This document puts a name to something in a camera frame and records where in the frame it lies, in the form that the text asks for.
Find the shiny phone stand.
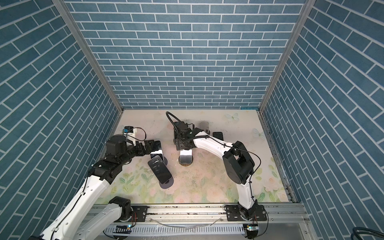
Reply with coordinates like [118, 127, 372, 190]
[150, 141, 164, 161]
[179, 150, 193, 163]
[212, 132, 224, 141]

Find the black phone stand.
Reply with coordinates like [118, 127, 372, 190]
[148, 155, 172, 184]

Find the grey phone stand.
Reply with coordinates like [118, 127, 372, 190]
[159, 178, 174, 189]
[199, 121, 210, 134]

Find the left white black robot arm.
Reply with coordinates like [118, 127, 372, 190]
[29, 135, 159, 240]

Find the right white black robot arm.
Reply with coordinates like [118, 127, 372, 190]
[174, 127, 261, 220]

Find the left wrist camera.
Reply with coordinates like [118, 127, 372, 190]
[123, 126, 137, 138]

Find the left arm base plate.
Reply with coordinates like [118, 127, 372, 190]
[116, 206, 149, 224]

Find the white slotted cable duct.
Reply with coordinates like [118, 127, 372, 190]
[104, 224, 245, 237]

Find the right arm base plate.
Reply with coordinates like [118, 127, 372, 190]
[224, 203, 268, 222]

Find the aluminium mounting rail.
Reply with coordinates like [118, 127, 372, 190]
[59, 202, 310, 224]

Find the black cable bottom right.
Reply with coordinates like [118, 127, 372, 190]
[350, 227, 384, 240]

